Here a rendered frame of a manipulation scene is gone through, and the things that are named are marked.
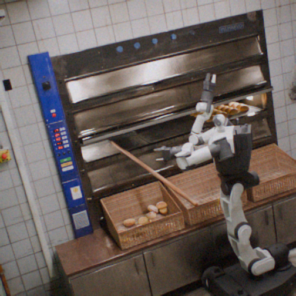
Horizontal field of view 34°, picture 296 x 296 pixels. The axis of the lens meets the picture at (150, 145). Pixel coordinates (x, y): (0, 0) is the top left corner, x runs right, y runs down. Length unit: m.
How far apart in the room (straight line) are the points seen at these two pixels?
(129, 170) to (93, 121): 0.55
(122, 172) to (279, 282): 1.55
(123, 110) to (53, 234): 1.19
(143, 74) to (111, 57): 0.30
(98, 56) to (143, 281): 1.84
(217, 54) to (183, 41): 0.34
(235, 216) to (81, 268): 1.22
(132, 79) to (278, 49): 1.44
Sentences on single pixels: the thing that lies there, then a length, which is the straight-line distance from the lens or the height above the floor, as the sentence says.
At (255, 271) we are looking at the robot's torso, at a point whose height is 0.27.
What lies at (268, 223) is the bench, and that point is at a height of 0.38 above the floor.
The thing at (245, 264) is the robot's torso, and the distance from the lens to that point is 3.87.
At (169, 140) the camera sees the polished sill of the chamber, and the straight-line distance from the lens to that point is 4.22.
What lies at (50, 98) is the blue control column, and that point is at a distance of 3.83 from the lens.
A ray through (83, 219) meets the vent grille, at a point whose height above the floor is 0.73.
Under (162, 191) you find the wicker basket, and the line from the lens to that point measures 4.22.
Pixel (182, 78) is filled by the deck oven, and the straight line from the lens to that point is 4.18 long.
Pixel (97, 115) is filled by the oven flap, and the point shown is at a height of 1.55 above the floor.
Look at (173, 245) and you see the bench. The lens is 3.91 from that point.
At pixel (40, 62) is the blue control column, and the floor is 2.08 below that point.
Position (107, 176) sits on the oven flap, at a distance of 4.11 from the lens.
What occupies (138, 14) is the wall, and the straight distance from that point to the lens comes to 4.01.
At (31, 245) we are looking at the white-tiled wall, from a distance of 4.18.
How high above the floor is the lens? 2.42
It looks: 17 degrees down
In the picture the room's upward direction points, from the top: 11 degrees counter-clockwise
